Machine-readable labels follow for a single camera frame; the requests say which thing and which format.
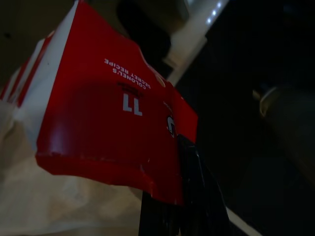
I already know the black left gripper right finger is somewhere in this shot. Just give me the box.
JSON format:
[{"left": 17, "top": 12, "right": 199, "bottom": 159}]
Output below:
[{"left": 176, "top": 134, "right": 232, "bottom": 236}]

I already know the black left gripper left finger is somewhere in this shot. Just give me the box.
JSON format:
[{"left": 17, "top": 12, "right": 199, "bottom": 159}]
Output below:
[{"left": 139, "top": 190, "right": 184, "bottom": 236}]

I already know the red white KFC food box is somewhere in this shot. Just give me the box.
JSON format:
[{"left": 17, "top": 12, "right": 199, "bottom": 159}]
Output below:
[{"left": 0, "top": 0, "right": 199, "bottom": 206}]

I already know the white KFC plastic bag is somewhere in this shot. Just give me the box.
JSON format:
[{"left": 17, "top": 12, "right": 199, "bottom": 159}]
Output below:
[{"left": 0, "top": 68, "right": 148, "bottom": 236}]

